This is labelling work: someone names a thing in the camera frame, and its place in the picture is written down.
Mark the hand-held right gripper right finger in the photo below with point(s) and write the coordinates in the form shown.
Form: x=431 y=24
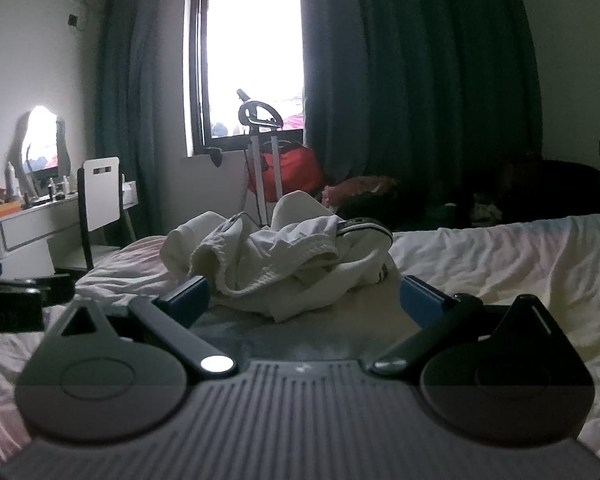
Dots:
x=420 y=302

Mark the white pants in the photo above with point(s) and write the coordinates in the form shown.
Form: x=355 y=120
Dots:
x=260 y=260

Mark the wavy vanity mirror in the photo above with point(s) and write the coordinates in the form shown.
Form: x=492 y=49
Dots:
x=42 y=140

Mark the white chair with black frame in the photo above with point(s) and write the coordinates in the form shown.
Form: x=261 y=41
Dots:
x=100 y=192

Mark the red bag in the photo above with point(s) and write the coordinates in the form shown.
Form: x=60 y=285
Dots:
x=292 y=170

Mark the white bottle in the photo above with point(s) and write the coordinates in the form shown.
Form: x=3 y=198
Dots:
x=12 y=180

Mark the dark green curtain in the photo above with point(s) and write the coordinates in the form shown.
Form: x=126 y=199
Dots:
x=420 y=85
x=140 y=125

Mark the black object on windowsill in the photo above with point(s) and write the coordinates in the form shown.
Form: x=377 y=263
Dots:
x=214 y=155

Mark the white garment with striped trim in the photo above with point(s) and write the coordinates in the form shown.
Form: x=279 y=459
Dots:
x=365 y=255

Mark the white bed sheet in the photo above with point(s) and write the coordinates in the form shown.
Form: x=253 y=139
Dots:
x=505 y=270

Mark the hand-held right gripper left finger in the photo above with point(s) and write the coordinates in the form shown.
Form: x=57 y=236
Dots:
x=192 y=297

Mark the black wall socket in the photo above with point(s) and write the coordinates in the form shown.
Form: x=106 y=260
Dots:
x=72 y=19

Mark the brown pillow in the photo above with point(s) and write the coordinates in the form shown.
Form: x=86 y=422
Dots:
x=360 y=190

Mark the garment steamer stand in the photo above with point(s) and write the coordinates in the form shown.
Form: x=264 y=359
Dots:
x=257 y=125

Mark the white dressing table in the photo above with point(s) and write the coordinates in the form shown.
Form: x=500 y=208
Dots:
x=20 y=235

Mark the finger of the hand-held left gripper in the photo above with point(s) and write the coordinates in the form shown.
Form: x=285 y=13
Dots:
x=55 y=290

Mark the white tissue box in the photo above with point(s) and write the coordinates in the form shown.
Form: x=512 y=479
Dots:
x=128 y=192

